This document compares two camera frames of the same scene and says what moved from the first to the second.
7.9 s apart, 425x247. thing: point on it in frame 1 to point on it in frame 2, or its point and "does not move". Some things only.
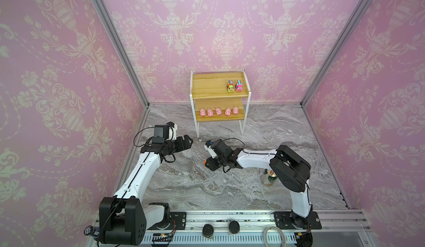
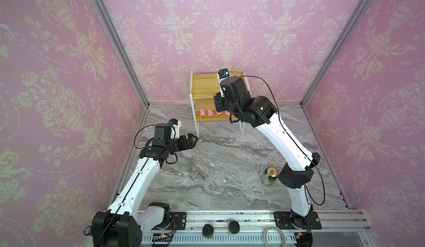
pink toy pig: [202, 112] does not move
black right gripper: [212, 167] to [220, 99]
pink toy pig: [210, 113] does not move
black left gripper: [181, 146] does not move
